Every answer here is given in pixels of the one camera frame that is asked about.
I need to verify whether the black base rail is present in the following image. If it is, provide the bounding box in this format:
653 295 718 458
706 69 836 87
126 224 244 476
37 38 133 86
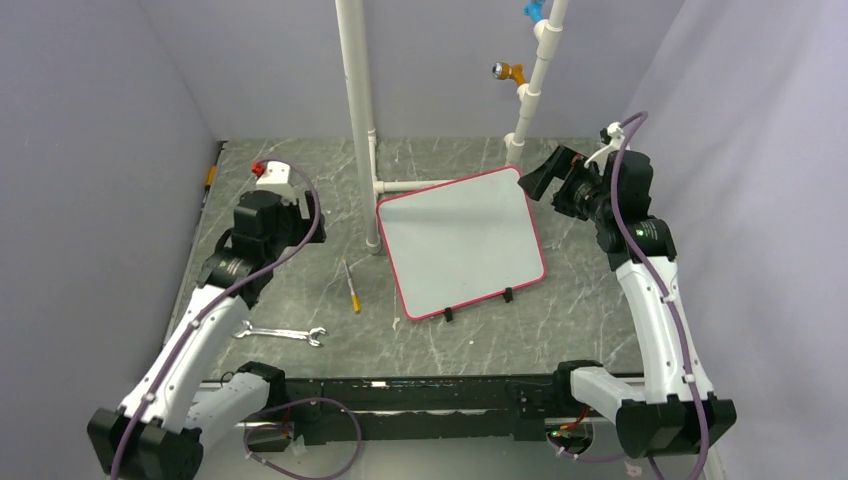
240 374 601 452

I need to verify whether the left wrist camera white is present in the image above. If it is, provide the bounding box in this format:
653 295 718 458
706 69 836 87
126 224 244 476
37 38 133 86
251 160 297 205

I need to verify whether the silver open-end wrench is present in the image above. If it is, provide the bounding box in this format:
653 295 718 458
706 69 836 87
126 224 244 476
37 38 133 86
232 320 328 348

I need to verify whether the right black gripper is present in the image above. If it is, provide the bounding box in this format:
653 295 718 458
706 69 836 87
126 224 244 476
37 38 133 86
519 145 615 223

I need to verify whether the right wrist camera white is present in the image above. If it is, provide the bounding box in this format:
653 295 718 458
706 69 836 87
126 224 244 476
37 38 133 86
583 122 625 171

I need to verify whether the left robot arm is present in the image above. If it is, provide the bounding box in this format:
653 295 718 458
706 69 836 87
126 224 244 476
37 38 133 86
87 190 326 479

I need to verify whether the pink framed whiteboard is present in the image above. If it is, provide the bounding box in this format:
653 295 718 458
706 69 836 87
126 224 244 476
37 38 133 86
376 166 547 321

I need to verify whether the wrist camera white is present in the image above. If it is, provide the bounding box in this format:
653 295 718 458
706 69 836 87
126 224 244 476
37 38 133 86
583 122 625 171
251 160 297 205

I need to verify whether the white marker pen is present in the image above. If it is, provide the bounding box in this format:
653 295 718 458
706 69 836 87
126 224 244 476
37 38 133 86
342 259 358 297

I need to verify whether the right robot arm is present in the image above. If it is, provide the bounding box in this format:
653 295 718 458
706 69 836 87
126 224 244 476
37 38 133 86
518 145 737 458

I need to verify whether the orange clamp mounted camera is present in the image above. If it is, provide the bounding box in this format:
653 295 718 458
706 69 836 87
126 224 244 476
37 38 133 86
491 62 526 87

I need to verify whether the blue clamp on pipe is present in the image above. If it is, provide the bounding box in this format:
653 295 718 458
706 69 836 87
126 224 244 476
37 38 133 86
523 0 546 25

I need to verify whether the white pvc pipe frame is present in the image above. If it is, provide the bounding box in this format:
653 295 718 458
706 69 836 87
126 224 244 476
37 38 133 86
335 1 570 255

